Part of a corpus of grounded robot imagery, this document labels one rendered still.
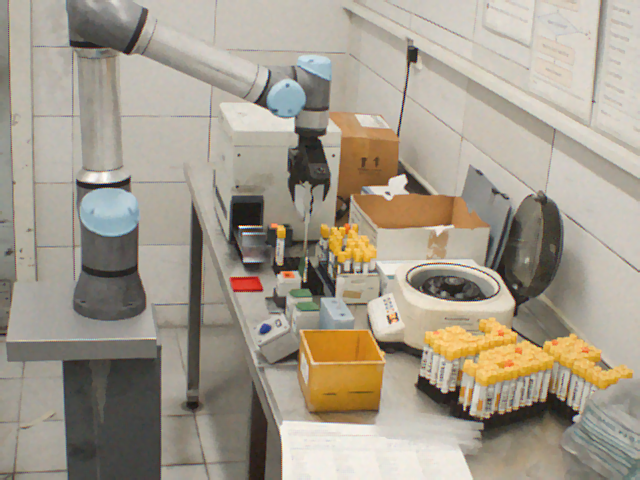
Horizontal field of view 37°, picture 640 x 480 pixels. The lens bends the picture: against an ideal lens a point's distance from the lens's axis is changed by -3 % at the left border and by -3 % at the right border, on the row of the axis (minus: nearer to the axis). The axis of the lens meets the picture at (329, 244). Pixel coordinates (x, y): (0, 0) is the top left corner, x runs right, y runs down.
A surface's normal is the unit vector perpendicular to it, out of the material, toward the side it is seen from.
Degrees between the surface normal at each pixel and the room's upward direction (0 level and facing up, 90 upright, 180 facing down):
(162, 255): 90
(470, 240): 92
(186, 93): 90
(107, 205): 7
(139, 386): 90
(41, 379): 0
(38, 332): 1
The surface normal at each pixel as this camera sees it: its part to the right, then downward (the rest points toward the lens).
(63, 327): 0.08, -0.94
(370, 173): 0.13, 0.37
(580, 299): -0.97, 0.01
